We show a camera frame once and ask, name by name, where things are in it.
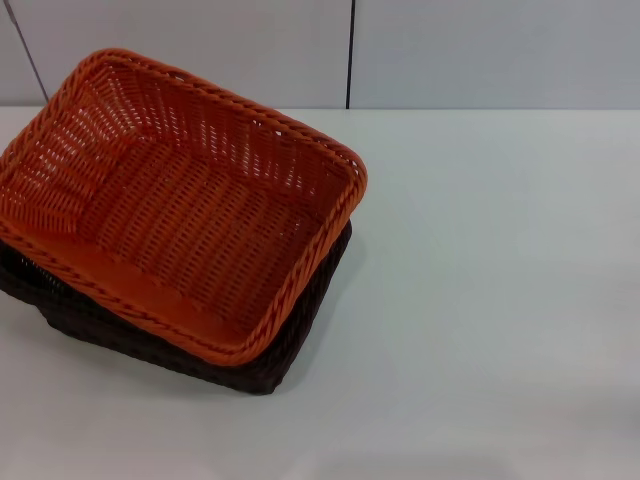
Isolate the orange woven basket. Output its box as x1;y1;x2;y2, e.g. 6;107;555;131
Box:
0;47;370;367

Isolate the dark brown woven basket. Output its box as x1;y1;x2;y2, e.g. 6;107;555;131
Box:
0;219;354;397

